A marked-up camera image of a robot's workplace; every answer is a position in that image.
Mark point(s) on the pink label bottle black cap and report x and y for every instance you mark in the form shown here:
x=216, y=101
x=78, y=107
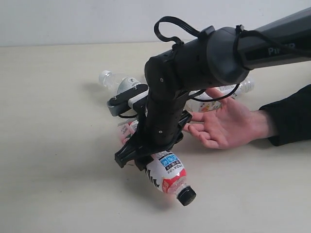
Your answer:
x=167, y=174

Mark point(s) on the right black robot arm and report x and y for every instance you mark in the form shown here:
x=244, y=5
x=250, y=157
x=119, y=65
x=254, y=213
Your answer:
x=216, y=57

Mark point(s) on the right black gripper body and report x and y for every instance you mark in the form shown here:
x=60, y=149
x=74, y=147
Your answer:
x=160, y=121

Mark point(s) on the person's open bare hand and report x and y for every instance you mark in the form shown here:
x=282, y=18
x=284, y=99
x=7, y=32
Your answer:
x=230, y=126

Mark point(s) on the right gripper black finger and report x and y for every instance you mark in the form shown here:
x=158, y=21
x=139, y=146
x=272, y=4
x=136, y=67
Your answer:
x=133, y=149
x=141, y=163

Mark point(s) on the green lime label bottle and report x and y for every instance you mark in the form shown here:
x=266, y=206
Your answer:
x=115, y=83

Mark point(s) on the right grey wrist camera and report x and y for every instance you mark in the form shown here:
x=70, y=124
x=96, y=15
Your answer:
x=119, y=104

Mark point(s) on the square bottle white fruit label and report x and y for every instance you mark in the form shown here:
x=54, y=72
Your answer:
x=199, y=106

